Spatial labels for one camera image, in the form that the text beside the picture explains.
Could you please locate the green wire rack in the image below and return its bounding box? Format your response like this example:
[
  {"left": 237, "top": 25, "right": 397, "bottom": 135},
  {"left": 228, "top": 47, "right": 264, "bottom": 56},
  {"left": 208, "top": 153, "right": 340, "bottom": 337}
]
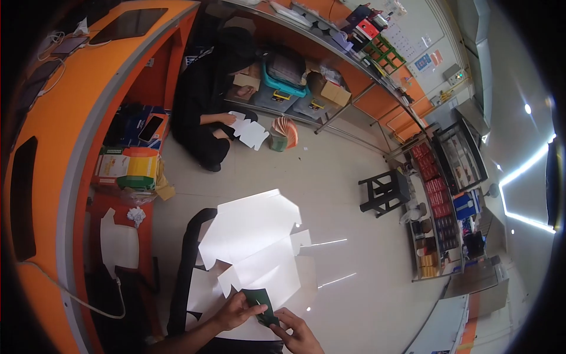
[{"left": 363, "top": 35, "right": 407, "bottom": 74}]

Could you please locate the blue cardboard box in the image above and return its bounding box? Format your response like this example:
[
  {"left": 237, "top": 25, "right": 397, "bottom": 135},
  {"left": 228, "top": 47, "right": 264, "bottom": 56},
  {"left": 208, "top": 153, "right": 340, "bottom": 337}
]
[{"left": 104, "top": 104, "right": 171, "bottom": 150}]

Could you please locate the stack of orange folded cartons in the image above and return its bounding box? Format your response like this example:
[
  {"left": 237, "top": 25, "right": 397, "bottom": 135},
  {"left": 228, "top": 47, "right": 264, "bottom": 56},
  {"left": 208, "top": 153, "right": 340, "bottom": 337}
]
[{"left": 272, "top": 116, "right": 300, "bottom": 150}]

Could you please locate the person's right hand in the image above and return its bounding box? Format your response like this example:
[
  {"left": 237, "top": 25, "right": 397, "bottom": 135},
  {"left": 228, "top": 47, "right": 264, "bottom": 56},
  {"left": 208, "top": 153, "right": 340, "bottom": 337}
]
[{"left": 269, "top": 307, "right": 325, "bottom": 354}]

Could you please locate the grey bin teal lid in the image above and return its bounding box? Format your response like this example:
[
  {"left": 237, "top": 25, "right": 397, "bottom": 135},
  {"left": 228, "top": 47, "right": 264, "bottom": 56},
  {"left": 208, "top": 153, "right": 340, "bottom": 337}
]
[{"left": 253, "top": 50, "right": 310, "bottom": 114}]

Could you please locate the yellow green printed carton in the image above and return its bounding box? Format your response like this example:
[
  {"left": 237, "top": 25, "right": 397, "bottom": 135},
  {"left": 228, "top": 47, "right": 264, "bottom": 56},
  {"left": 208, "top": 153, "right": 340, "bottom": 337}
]
[{"left": 92, "top": 147, "right": 161, "bottom": 191}]

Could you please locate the steel worktable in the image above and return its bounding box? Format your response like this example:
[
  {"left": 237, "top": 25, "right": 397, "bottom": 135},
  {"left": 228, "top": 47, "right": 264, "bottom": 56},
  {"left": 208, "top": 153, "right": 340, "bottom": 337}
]
[{"left": 221, "top": 0, "right": 430, "bottom": 155}]

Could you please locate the glass display case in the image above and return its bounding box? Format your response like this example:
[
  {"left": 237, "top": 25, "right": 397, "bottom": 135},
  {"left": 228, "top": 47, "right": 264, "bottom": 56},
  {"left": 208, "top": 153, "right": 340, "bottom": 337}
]
[{"left": 431, "top": 117, "right": 490, "bottom": 195}]

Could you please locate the person's left hand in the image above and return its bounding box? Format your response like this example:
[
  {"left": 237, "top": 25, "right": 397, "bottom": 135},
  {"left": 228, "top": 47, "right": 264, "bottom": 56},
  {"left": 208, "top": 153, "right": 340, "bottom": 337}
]
[{"left": 212, "top": 291, "right": 269, "bottom": 332}]

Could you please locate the white carton green flap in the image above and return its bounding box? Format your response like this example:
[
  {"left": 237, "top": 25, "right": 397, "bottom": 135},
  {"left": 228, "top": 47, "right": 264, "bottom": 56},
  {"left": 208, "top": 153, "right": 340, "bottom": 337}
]
[{"left": 198, "top": 189, "right": 313, "bottom": 328}]

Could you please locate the orange curved counter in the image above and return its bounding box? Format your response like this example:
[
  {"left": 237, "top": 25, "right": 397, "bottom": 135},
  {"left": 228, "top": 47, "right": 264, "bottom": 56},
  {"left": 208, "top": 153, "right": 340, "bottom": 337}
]
[{"left": 0, "top": 0, "right": 202, "bottom": 354}]

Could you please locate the black stool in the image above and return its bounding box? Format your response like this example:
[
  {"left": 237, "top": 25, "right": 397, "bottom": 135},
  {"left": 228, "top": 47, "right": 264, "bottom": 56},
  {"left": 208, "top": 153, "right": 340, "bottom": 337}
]
[{"left": 358, "top": 168, "right": 412, "bottom": 219}]

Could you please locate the person's body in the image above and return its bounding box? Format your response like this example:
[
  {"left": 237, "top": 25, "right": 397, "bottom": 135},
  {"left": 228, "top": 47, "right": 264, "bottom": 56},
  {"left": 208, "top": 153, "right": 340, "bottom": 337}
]
[{"left": 208, "top": 337, "right": 286, "bottom": 354}]

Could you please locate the black smartphone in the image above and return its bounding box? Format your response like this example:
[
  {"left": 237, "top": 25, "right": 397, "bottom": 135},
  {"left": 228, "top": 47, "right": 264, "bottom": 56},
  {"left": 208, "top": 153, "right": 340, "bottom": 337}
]
[{"left": 138, "top": 115, "right": 164, "bottom": 143}]

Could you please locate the white cable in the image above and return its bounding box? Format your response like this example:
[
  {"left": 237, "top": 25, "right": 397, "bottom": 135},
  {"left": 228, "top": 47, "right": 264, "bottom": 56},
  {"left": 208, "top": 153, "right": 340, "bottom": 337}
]
[{"left": 18, "top": 261, "right": 126, "bottom": 320}]

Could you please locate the crumpled white paper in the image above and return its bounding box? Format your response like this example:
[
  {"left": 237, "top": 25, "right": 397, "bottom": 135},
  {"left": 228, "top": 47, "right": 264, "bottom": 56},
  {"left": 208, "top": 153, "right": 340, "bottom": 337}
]
[{"left": 127, "top": 206, "right": 147, "bottom": 229}]

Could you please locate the full shop shelf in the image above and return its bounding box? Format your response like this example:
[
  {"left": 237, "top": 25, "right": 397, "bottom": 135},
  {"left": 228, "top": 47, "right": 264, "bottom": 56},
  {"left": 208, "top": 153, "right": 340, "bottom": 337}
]
[{"left": 404, "top": 139, "right": 465, "bottom": 283}]

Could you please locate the grey storage bin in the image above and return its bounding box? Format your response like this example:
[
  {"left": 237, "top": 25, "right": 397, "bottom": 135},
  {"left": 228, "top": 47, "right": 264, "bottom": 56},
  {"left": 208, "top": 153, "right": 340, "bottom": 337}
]
[{"left": 293, "top": 91, "right": 337, "bottom": 121}]

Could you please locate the brown cardboard box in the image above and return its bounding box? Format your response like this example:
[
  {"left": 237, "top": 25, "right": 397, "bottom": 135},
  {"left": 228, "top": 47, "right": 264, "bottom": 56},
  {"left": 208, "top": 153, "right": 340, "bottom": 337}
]
[{"left": 319, "top": 80, "right": 353, "bottom": 108}]

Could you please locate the small white carton blank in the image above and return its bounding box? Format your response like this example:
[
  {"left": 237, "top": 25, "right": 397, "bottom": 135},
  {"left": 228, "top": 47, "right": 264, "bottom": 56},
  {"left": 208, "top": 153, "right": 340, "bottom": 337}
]
[{"left": 228, "top": 111, "right": 270, "bottom": 151}]

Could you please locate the small grey tablet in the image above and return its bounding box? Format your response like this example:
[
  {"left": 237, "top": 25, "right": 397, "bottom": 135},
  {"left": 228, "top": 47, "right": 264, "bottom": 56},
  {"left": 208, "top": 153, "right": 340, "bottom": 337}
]
[{"left": 50, "top": 36, "right": 90, "bottom": 55}]

